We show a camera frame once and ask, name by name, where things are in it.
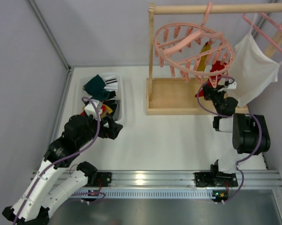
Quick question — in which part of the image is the red sock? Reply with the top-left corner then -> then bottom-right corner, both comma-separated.
81,105 -> 106,118
194,60 -> 227,98

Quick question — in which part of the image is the white black striped sock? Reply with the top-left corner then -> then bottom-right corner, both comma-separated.
103,75 -> 119,91

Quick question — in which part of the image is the pink round clip hanger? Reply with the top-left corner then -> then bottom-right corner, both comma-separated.
153,2 -> 234,87

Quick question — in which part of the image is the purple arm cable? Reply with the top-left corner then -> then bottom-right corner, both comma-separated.
12,96 -> 106,225
196,76 -> 263,202

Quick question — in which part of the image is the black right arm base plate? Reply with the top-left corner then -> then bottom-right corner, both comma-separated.
194,172 -> 238,188

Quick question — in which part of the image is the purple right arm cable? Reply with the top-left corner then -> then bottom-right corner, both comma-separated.
196,76 -> 263,202

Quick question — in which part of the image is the pink clothes hanger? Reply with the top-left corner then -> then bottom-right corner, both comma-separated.
242,13 -> 282,58

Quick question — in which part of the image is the black sock in basket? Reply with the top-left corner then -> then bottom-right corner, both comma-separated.
103,91 -> 120,121

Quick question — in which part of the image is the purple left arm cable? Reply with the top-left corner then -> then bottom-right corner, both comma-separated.
12,96 -> 106,225

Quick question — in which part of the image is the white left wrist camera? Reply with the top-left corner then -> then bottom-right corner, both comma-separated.
84,100 -> 103,119

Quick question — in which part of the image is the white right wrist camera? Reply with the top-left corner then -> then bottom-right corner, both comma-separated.
218,80 -> 237,92

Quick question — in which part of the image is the white plastic basket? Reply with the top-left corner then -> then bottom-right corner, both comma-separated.
72,72 -> 126,125

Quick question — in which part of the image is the white slotted cable duct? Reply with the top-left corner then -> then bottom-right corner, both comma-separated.
71,189 -> 227,200

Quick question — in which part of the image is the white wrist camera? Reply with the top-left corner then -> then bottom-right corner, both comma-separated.
218,80 -> 237,92
84,100 -> 103,119

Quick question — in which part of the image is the aluminium mounting rail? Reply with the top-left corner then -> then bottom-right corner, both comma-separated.
33,170 -> 282,188

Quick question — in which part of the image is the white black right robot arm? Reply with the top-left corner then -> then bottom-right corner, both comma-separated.
201,84 -> 271,182

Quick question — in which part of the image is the dark green sock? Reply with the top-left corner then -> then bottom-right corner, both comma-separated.
92,90 -> 110,102
83,75 -> 106,96

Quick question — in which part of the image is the yellow bear pattern sock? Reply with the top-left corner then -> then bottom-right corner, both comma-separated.
197,42 -> 211,72

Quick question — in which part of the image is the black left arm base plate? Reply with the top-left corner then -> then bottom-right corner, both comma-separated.
93,172 -> 112,188

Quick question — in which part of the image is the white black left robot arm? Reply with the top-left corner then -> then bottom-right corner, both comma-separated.
2,114 -> 123,225

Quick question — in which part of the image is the wooden clothes rack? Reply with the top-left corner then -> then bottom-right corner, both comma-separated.
146,3 -> 282,115

